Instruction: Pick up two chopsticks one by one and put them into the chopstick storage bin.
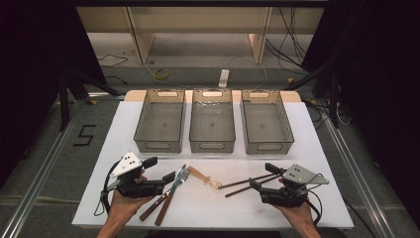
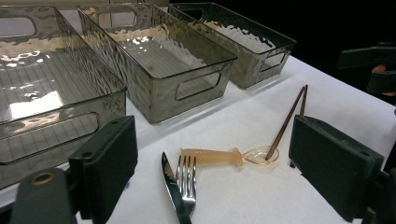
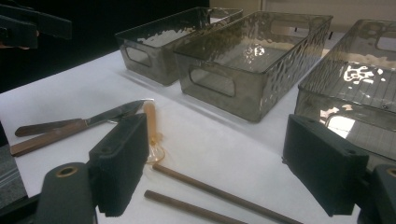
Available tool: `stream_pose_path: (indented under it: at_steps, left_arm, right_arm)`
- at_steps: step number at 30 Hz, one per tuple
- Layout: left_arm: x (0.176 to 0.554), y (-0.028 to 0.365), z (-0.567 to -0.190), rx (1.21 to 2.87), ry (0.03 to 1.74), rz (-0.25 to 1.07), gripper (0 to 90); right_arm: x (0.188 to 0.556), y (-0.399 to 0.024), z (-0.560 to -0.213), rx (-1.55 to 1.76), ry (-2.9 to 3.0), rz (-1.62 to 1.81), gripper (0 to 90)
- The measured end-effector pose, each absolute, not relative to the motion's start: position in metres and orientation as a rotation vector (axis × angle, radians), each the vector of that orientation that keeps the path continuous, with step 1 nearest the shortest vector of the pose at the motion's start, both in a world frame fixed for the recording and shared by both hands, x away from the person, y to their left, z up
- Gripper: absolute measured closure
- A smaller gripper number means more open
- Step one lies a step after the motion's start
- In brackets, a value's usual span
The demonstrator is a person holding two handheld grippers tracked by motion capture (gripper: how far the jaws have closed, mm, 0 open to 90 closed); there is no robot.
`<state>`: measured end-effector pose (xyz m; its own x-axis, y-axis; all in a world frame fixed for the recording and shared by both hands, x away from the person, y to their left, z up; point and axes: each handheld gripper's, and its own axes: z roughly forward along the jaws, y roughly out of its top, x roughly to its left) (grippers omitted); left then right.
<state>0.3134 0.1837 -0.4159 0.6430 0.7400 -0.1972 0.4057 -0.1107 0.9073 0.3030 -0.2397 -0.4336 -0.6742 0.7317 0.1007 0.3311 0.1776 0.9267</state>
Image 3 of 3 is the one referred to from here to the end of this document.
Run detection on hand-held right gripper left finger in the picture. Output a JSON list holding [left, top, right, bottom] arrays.
[[88, 112, 150, 217]]

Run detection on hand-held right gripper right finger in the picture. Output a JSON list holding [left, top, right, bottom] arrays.
[[282, 113, 371, 217]]

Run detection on wooden spoon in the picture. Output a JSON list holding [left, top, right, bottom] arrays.
[[142, 101, 166, 165]]

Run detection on wooden handled table knife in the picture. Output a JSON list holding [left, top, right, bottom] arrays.
[[9, 99, 148, 158]]

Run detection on brown wooden chopstick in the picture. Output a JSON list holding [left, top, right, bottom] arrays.
[[143, 189, 248, 224], [151, 163, 304, 224]]

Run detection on smoky clear plastic bin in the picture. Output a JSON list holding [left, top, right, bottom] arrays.
[[114, 7, 245, 87], [173, 10, 334, 123], [293, 19, 396, 171]]

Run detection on wooden handled metal fork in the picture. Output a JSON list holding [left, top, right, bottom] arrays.
[[14, 113, 138, 138]]

